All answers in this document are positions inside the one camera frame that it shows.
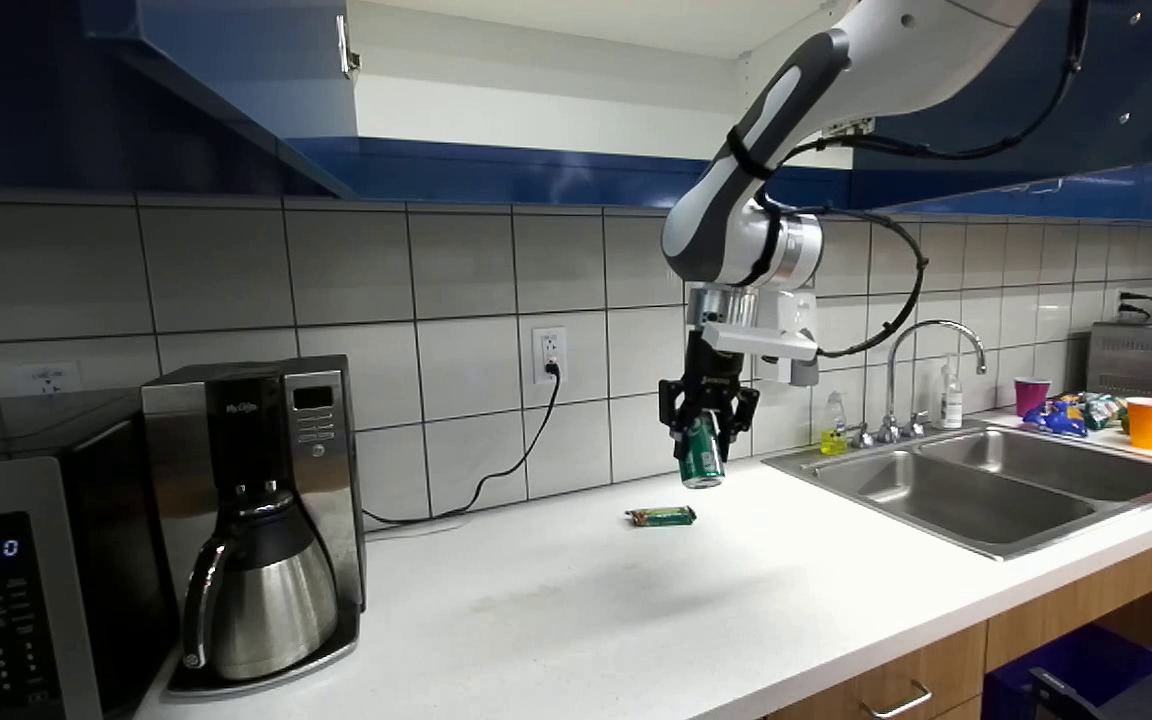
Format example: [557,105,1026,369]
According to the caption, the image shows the stainless double sink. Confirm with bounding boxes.
[780,429,1152,560]

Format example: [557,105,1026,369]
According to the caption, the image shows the steel black coffee maker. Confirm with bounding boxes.
[141,357,364,694]

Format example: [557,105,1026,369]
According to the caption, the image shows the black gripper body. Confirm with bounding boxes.
[680,333,745,417]

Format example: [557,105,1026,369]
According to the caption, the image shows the wooden drawer with handle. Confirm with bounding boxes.
[769,626,984,720]

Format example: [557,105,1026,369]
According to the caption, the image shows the black power cord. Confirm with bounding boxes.
[354,361,567,530]

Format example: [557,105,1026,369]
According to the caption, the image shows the blue recycling bin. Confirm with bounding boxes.
[981,624,1152,720]

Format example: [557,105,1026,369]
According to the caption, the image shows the yellow soap bottle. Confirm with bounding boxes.
[815,390,846,455]

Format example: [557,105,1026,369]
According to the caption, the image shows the chrome gooseneck faucet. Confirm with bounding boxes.
[871,316,986,444]

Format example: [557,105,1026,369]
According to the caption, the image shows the colourful snack wrappers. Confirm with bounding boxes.
[1025,390,1126,437]

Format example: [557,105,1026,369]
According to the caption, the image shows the orange plastic cup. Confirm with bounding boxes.
[1122,394,1152,447]

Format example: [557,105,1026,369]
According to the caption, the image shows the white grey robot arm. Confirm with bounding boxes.
[659,0,1036,486]

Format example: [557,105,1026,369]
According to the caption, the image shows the steel coffee carafe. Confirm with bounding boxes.
[184,480,340,684]

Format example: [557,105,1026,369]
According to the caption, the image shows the white wall outlet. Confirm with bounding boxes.
[531,327,567,378]

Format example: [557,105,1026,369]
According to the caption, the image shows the purple plastic cup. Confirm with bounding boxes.
[1010,378,1048,417]

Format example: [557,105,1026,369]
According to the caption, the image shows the black microwave oven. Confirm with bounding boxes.
[0,390,175,720]

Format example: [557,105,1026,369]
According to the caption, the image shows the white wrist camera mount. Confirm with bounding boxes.
[686,282,818,388]

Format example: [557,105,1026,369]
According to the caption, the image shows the blue upper cupboard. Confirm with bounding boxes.
[79,0,1152,215]

